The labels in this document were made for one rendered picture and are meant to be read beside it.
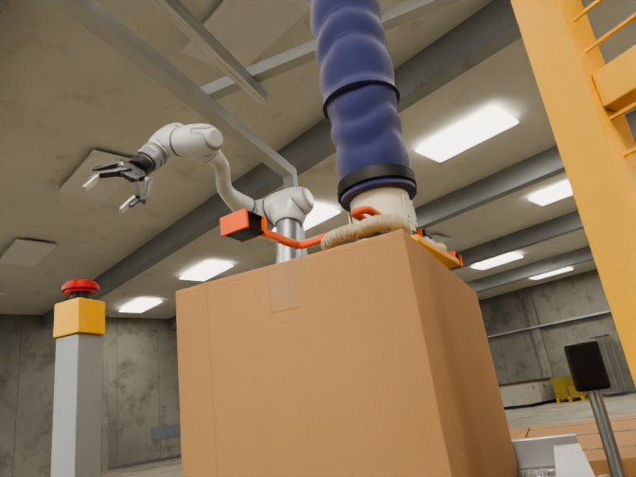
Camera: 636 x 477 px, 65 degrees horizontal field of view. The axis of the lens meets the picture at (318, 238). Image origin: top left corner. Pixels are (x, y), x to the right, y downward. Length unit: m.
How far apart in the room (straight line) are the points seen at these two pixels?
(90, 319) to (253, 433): 0.47
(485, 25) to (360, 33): 3.54
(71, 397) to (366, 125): 0.97
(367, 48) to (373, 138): 0.29
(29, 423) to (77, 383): 13.44
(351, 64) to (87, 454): 1.18
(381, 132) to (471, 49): 3.68
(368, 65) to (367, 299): 0.99
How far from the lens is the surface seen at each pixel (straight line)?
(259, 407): 0.76
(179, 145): 1.76
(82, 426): 1.07
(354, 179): 1.38
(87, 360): 1.09
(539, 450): 1.30
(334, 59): 1.58
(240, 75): 3.88
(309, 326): 0.72
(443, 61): 5.21
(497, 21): 5.07
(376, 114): 1.46
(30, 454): 14.51
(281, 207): 2.06
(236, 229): 1.26
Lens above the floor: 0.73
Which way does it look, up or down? 19 degrees up
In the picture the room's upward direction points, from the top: 8 degrees counter-clockwise
